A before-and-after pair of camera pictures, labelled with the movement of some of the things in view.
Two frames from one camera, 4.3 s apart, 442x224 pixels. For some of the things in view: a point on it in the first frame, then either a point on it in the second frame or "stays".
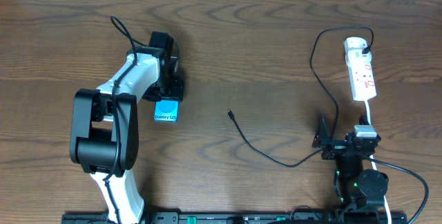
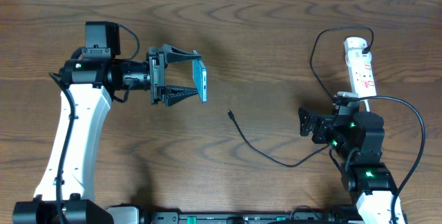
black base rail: (177, 218) stays
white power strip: (360, 69) stays
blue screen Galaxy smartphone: (166, 110) → (199, 75)
